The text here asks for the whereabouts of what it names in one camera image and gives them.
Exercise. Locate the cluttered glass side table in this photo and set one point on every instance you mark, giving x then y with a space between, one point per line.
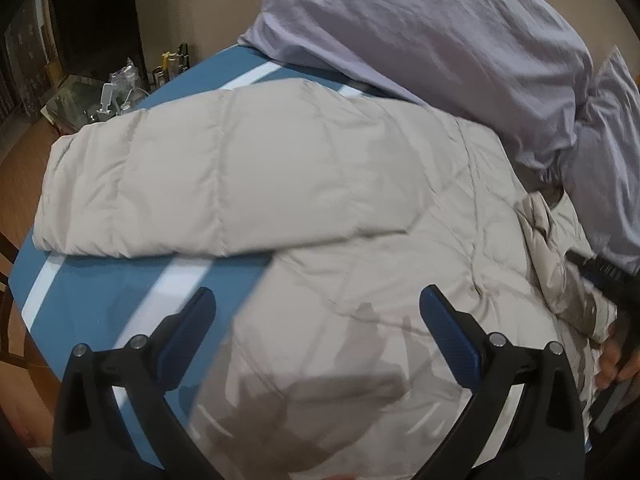
80 101

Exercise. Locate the beige padded jacket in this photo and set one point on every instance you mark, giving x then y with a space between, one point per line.
362 202

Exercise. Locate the large lavender pillow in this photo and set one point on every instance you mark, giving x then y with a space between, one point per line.
515 66

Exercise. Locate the blue white striped bedsheet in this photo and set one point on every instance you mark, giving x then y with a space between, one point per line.
130 299

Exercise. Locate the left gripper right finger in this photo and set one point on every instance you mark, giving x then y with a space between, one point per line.
546 438

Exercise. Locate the small lavender pillow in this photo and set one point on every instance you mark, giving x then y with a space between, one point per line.
600 172

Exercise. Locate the person's right hand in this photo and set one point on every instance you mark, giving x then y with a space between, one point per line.
610 369

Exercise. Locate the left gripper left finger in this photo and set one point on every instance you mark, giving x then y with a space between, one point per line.
90 438

